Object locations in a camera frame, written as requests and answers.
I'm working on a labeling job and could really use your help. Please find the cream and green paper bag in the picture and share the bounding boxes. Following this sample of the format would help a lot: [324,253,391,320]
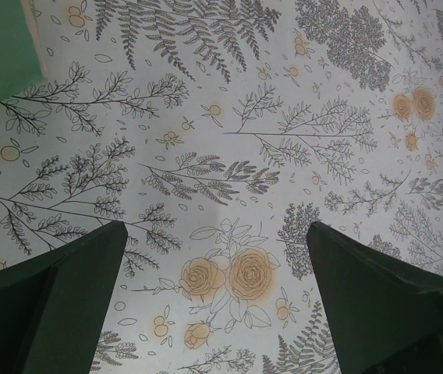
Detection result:
[0,0,47,101]

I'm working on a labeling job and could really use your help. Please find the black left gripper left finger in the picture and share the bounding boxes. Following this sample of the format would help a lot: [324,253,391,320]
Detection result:
[0,221,127,373]

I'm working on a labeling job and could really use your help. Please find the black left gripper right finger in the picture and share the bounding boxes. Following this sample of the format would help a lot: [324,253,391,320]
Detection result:
[307,222,443,373]

